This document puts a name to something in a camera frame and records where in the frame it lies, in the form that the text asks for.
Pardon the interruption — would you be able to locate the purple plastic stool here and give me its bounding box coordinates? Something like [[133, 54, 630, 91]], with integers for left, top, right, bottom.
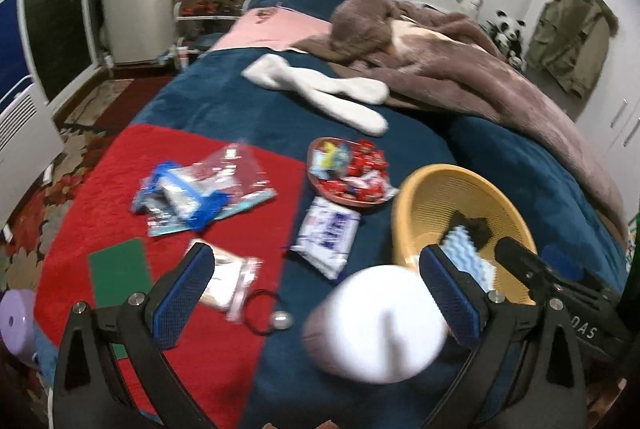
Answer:
[[0, 289, 38, 369]]

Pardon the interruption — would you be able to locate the pink pillow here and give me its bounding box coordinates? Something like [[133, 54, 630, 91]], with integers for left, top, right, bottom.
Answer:
[[208, 6, 331, 52]]

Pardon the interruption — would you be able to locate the floral floor rug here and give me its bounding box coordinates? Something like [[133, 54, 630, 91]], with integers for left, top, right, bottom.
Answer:
[[1, 76, 189, 379]]

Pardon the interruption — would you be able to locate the small clear packet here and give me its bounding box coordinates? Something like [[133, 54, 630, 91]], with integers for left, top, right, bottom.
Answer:
[[188, 238, 262, 324]]

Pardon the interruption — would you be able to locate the white sock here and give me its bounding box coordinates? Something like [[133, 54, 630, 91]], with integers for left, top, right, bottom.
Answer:
[[242, 54, 390, 105], [294, 83, 388, 137]]

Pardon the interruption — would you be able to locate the white sock lower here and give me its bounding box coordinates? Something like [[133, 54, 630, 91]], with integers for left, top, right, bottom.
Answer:
[[294, 83, 388, 137]]

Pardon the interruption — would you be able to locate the white sock upper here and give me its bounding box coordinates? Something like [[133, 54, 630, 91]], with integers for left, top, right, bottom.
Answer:
[[242, 54, 390, 105]]

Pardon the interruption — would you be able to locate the white storage shelf rack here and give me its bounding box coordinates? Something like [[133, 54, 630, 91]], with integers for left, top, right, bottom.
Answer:
[[169, 0, 266, 60]]

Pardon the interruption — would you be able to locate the white wardrobe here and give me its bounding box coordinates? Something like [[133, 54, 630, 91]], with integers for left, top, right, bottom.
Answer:
[[525, 0, 639, 219]]

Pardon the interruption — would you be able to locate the black hair tie with pearl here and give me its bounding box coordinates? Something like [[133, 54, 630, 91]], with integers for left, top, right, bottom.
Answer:
[[242, 289, 295, 336]]

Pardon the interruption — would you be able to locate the brown fleece blanket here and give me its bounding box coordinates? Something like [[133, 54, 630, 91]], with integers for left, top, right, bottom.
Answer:
[[295, 0, 627, 237]]

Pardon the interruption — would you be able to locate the blue wet wipes pack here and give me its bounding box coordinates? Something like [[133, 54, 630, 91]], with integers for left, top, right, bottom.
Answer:
[[131, 161, 230, 232]]

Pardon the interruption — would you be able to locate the blue white wavy cloth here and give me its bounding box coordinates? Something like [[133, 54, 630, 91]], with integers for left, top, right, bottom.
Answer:
[[439, 225, 497, 293]]

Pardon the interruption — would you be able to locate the white blue tissue pack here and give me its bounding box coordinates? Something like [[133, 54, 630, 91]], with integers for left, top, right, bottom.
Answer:
[[291, 196, 360, 281]]

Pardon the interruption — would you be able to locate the white panel heater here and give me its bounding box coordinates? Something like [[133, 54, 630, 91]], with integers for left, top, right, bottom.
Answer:
[[0, 83, 63, 227]]

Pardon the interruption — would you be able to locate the green rectangular cloth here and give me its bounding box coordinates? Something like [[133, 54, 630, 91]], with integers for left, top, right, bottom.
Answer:
[[88, 237, 154, 361]]

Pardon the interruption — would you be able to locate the clear zip bag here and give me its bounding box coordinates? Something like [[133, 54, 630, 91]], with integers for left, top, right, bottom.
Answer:
[[131, 143, 277, 237]]

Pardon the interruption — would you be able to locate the green hanging jacket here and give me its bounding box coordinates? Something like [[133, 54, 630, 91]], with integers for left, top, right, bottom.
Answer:
[[525, 0, 620, 98]]

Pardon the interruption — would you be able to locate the black sheer fabric scrunchie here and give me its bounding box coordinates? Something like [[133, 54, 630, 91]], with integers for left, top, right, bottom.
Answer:
[[439, 210, 492, 251]]

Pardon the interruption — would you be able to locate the dark blue bed blanket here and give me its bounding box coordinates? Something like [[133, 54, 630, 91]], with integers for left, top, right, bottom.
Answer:
[[130, 0, 629, 429]]

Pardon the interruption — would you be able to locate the red candy plate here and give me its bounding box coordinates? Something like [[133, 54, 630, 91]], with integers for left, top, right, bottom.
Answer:
[[307, 136, 398, 209]]

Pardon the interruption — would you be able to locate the red bed cloth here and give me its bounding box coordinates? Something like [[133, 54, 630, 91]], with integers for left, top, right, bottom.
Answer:
[[35, 124, 310, 428]]

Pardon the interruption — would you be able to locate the yellow plastic basket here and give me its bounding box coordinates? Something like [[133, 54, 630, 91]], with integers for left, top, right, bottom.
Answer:
[[392, 163, 537, 305]]

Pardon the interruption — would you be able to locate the panda plush toy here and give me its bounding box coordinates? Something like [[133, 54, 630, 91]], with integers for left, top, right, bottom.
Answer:
[[486, 10, 526, 71]]

